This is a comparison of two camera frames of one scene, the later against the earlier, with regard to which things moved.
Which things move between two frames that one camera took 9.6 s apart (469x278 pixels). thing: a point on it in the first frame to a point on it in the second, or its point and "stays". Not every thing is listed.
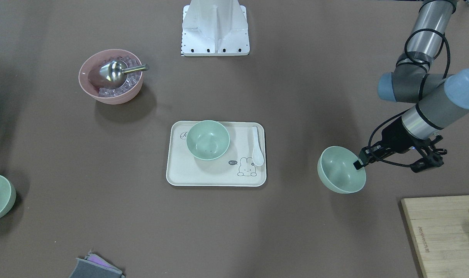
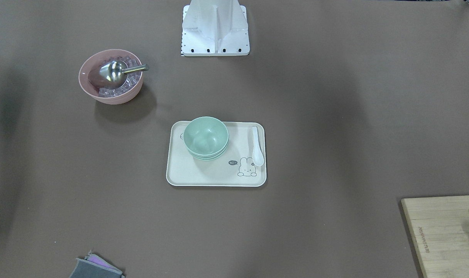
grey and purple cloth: [93, 266] stays
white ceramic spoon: [258, 156] stays
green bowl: [1, 196] to [204, 156]
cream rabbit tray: [216, 153] stays
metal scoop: [114, 73] stays
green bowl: [336, 168] to [206, 136]
